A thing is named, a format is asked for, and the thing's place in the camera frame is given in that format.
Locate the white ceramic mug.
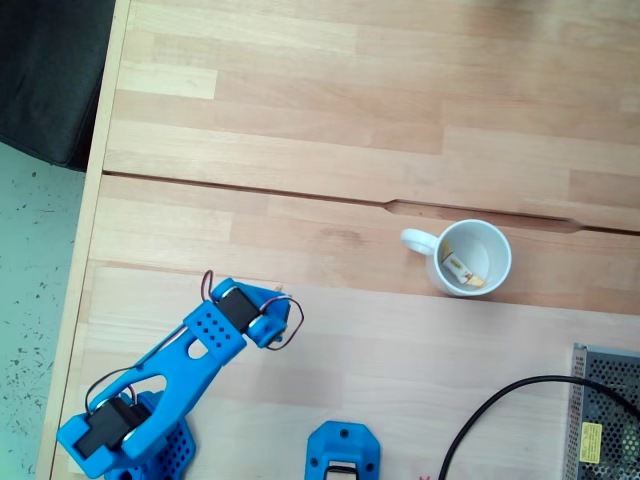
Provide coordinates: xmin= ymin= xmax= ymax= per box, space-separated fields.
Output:
xmin=399 ymin=218 xmax=513 ymax=298

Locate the dark upholstered seat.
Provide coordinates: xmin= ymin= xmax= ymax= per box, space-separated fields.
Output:
xmin=0 ymin=0 xmax=117 ymax=174

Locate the thick black power cable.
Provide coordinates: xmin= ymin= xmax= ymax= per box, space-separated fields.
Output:
xmin=437 ymin=374 xmax=640 ymax=480

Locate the blue printed post mount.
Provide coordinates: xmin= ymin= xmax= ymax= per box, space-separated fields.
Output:
xmin=305 ymin=420 xmax=382 ymax=480

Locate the light wooden base board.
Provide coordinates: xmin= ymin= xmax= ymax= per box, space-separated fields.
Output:
xmin=49 ymin=264 xmax=640 ymax=480

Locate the metal mesh power supply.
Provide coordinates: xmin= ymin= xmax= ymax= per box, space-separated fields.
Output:
xmin=563 ymin=342 xmax=640 ymax=480

